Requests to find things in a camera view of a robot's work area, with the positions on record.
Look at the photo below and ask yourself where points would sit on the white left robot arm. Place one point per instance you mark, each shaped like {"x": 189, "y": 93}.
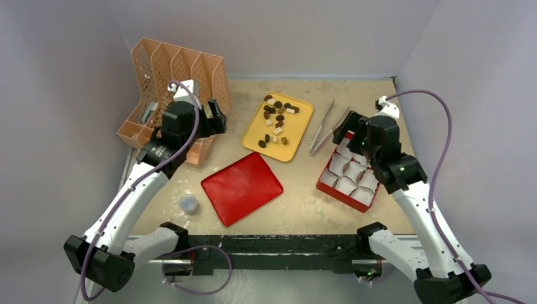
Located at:
{"x": 104, "y": 255}

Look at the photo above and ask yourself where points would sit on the black aluminium base frame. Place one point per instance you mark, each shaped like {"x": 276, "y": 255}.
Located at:
{"x": 338, "y": 253}

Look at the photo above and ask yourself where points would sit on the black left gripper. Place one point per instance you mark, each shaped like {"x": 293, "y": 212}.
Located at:
{"x": 214, "y": 125}

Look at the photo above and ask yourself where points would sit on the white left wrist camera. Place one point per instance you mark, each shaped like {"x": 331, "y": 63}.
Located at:
{"x": 183, "y": 90}

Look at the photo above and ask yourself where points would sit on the yellow plastic tray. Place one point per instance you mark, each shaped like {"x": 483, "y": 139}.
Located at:
{"x": 281, "y": 122}

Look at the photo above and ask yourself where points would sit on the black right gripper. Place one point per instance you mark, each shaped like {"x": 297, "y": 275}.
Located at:
{"x": 350, "y": 127}

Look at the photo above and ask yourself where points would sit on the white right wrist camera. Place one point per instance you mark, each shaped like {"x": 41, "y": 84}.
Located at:
{"x": 387, "y": 108}

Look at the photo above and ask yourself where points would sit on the small clear plastic cup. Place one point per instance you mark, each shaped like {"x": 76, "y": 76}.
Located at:
{"x": 189, "y": 204}

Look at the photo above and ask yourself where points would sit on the red chocolate box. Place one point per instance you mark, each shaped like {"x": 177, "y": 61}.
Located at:
{"x": 348, "y": 178}

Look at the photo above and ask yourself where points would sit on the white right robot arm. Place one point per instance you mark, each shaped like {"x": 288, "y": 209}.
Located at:
{"x": 437, "y": 274}

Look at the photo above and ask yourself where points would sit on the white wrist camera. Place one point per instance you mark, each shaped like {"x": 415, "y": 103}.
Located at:
{"x": 183, "y": 90}
{"x": 387, "y": 108}

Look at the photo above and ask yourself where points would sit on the metal serving tongs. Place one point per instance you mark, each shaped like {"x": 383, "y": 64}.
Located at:
{"x": 317, "y": 141}

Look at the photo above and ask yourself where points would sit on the red box lid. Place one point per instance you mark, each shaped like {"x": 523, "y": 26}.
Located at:
{"x": 241, "y": 188}

